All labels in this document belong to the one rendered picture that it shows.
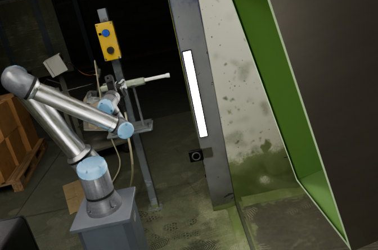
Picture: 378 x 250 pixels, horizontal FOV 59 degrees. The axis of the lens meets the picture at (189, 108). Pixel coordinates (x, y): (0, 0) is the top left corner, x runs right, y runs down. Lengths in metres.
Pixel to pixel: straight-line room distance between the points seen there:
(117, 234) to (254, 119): 1.22
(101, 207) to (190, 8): 1.30
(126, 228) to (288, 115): 1.05
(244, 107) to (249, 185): 0.63
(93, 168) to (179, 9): 1.12
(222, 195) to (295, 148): 0.86
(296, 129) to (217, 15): 0.88
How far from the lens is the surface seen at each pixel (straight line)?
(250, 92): 2.39
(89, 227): 1.84
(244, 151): 2.54
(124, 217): 1.80
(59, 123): 1.87
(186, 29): 2.25
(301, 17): 1.21
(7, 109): 4.55
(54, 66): 4.06
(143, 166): 2.76
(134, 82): 2.34
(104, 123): 1.77
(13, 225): 0.50
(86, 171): 1.78
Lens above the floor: 1.62
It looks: 18 degrees down
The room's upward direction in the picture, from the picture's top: 12 degrees counter-clockwise
